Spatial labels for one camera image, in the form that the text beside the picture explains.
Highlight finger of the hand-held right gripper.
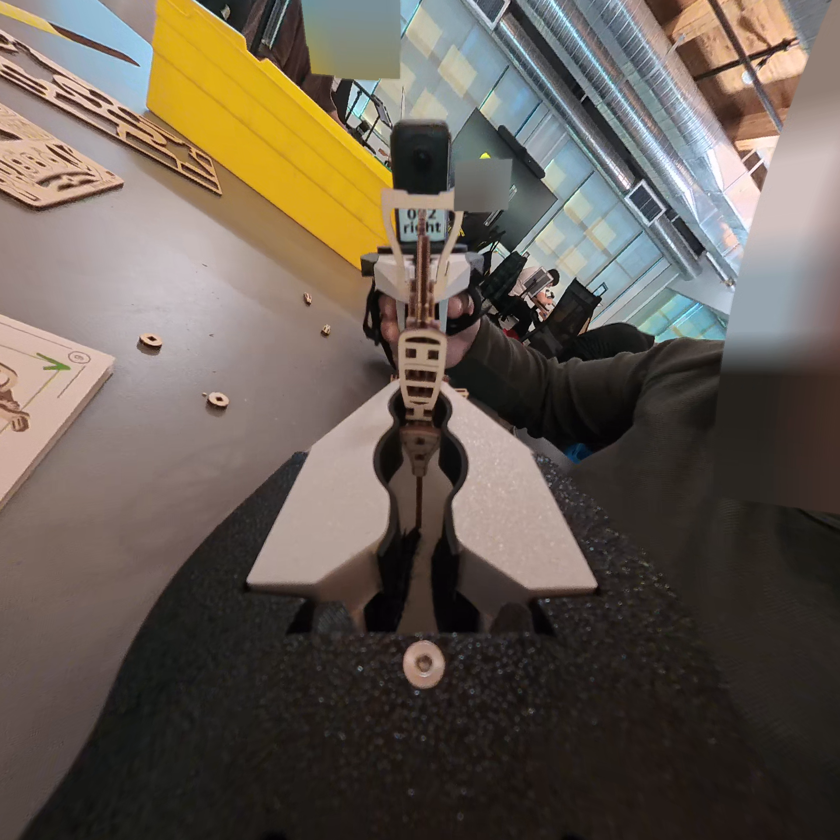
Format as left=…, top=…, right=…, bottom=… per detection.
left=374, top=258, right=413, bottom=323
left=437, top=261, right=473, bottom=336

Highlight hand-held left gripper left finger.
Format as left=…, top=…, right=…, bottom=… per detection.
left=247, top=384, right=403, bottom=631

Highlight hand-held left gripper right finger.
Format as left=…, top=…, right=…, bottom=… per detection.
left=441, top=386, right=598, bottom=632

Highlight wooden model frame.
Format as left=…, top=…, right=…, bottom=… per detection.
left=381, top=187, right=472, bottom=480

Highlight person's right forearm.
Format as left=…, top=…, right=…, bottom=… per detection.
left=453, top=322, right=723, bottom=455

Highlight wooden parts sheet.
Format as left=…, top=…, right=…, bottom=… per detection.
left=0, top=101, right=125, bottom=211
left=0, top=29, right=223, bottom=197

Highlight model instruction booklet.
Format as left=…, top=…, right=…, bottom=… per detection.
left=0, top=314, right=116, bottom=510

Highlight person's right hand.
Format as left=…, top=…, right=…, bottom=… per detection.
left=378, top=298, right=484, bottom=382

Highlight yellow storage bin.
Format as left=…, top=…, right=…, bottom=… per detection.
left=146, top=0, right=395, bottom=248

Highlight black wall monitor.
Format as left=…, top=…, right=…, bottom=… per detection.
left=451, top=108, right=560, bottom=228

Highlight metal air duct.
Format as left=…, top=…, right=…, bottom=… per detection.
left=499, top=0, right=742, bottom=284

